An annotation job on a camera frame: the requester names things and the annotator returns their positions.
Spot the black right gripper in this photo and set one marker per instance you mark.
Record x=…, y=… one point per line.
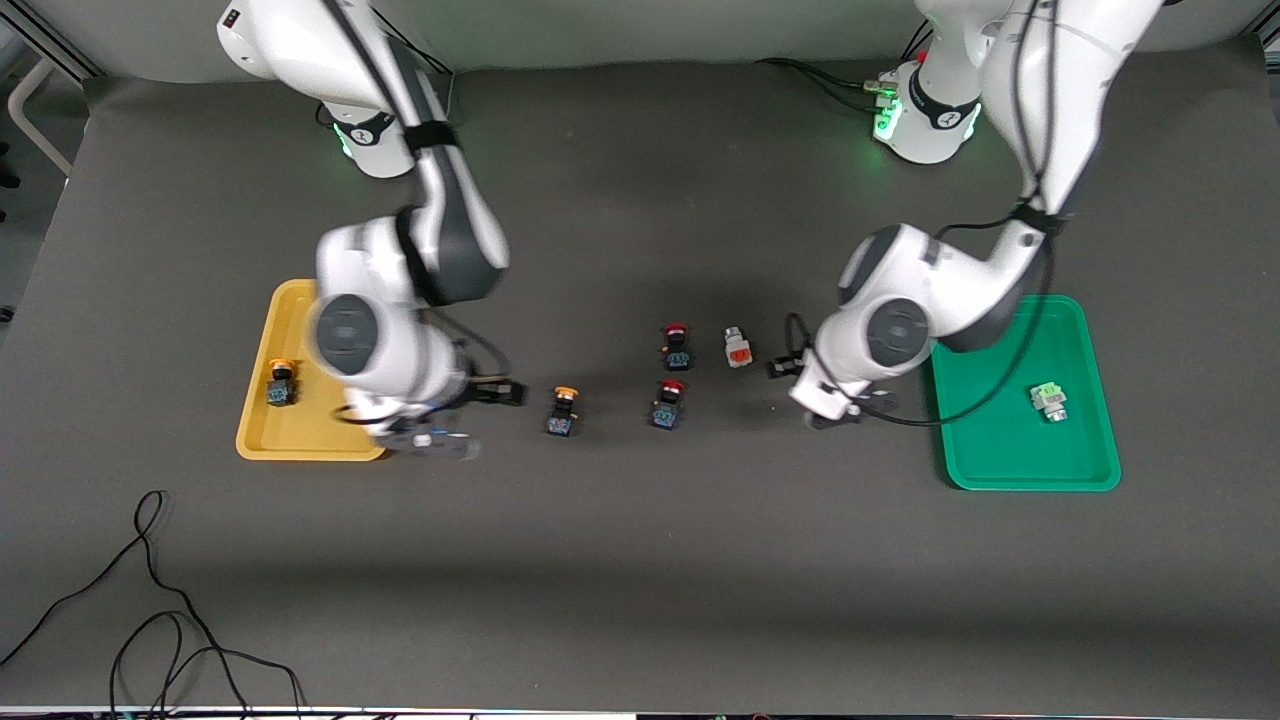
x=492, y=392

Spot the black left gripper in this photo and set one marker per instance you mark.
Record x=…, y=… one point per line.
x=783, y=367

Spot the yellow push button black body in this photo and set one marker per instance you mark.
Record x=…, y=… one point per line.
x=562, y=412
x=281, y=385

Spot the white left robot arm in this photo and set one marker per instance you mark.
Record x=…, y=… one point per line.
x=900, y=335

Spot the red push button black body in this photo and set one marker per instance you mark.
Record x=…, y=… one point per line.
x=668, y=405
x=677, y=345

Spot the yellow plastic tray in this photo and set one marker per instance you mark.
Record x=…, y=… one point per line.
x=300, y=425

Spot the dark grey table cloth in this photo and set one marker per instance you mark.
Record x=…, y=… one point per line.
x=640, y=560

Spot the green plastic tray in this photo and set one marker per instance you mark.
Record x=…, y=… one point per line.
x=1030, y=455

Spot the white bent metal tube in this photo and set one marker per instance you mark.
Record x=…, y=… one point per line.
x=25, y=110

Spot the aluminium frame rail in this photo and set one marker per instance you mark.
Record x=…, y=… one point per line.
x=50, y=40

